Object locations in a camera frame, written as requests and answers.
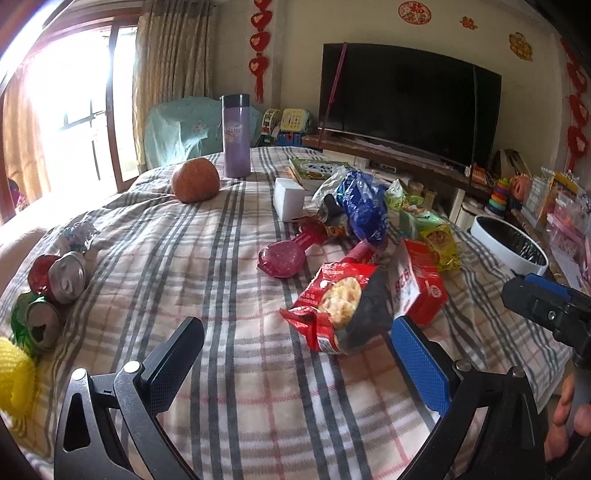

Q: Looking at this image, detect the yellow snack packet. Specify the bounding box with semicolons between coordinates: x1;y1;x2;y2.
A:
420;224;461;272

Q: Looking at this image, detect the red carton box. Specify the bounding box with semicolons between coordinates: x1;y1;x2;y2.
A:
388;239;448;328

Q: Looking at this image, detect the green snack bag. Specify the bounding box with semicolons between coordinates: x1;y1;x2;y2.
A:
385;179;425;214

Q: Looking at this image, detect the red cracker snack bag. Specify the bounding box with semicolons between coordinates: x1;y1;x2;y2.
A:
280;262;393;355

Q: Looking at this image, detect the blue plastic bag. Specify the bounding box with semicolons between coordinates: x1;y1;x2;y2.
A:
337;170;389;247

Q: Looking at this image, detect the white printed plastic bag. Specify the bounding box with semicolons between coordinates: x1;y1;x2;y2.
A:
311;165;349;207

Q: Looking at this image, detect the colourful snack wrapper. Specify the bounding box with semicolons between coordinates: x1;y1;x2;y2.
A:
317;194;353;239

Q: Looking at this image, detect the white round trash bin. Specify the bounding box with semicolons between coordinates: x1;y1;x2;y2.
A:
470;215;549;276

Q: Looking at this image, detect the person's right hand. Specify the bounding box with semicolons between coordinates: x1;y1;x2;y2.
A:
544;374;591;462

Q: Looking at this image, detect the yellow mesh ball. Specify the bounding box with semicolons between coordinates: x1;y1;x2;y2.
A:
0;337;36;418

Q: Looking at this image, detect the green crushed can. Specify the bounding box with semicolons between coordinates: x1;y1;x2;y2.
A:
11;291;63;359

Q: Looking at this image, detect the red crushed can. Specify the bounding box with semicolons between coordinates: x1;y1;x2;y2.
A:
27;251;87;305

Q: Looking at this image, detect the crumpled foil wrapper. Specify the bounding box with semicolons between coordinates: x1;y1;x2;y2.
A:
57;221;99;255

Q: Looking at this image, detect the black flat television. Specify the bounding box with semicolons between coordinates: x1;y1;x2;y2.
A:
318;43;502;167

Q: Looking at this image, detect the plaid blanket cover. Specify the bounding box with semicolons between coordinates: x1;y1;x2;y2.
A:
0;146;574;480

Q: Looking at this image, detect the wooden tv stand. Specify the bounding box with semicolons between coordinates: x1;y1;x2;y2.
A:
301;135;492;199

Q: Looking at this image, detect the orange round fruit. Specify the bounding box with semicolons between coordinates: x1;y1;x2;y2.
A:
171;157;221;204

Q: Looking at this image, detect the children's picture book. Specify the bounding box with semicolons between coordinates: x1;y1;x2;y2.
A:
290;158;349;193

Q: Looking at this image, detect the white foam block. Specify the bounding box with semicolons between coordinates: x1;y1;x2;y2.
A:
273;178;305;222

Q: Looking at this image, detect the teal covered chair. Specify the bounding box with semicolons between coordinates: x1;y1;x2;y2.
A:
143;97;260;169

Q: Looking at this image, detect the yellow toy phone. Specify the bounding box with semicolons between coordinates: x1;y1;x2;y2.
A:
280;108;311;133

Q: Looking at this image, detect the purple thermos bottle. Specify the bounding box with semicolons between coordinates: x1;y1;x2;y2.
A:
221;94;250;178

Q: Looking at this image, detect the beige window curtain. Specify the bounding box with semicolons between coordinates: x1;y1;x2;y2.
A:
132;0;215;172

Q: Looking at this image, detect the rainbow stacking ring toy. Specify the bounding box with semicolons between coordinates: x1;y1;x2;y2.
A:
485;179;510;217

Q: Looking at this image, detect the red heart wall hanging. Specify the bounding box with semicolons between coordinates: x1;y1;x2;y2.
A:
249;0;273;104

